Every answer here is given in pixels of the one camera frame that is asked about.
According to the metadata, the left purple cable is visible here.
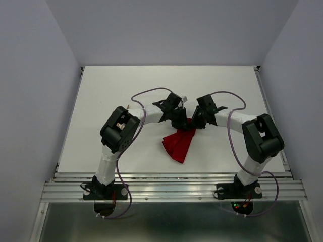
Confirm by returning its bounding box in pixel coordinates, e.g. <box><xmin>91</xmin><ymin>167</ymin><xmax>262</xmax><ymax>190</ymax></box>
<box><xmin>96</xmin><ymin>87</ymin><xmax>182</xmax><ymax>219</ymax></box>

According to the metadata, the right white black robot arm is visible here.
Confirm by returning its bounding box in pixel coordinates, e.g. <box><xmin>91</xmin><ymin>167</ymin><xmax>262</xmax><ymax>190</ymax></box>
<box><xmin>191</xmin><ymin>91</ymin><xmax>285</xmax><ymax>197</ymax></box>

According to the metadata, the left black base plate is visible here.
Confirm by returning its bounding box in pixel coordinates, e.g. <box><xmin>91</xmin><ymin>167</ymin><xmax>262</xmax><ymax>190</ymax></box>
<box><xmin>80</xmin><ymin>183</ymin><xmax>128</xmax><ymax>201</ymax></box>

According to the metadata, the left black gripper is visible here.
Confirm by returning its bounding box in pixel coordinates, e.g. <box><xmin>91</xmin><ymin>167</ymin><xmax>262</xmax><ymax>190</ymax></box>
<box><xmin>169</xmin><ymin>107</ymin><xmax>190</xmax><ymax>131</ymax></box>

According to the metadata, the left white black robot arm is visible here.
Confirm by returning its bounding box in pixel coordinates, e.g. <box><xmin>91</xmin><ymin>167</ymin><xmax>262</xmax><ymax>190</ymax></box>
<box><xmin>87</xmin><ymin>92</ymin><xmax>187</xmax><ymax>199</ymax></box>

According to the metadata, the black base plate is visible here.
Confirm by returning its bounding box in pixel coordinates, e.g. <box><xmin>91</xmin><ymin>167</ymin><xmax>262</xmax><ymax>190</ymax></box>
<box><xmin>213</xmin><ymin>182</ymin><xmax>262</xmax><ymax>200</ymax></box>
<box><xmin>80</xmin><ymin>183</ymin><xmax>128</xmax><ymax>201</ymax></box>

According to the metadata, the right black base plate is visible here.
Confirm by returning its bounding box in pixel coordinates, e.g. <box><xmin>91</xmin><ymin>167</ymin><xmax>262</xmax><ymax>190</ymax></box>
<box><xmin>213</xmin><ymin>182</ymin><xmax>262</xmax><ymax>200</ymax></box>

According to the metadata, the red cloth napkin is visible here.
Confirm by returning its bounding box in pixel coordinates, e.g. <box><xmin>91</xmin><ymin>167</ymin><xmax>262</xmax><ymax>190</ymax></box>
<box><xmin>162</xmin><ymin>129</ymin><xmax>196</xmax><ymax>164</ymax></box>

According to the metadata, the aluminium mounting rail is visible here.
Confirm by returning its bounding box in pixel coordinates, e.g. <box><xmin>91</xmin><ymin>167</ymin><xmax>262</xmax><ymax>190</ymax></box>
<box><xmin>41</xmin><ymin>171</ymin><xmax>307</xmax><ymax>203</ymax></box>

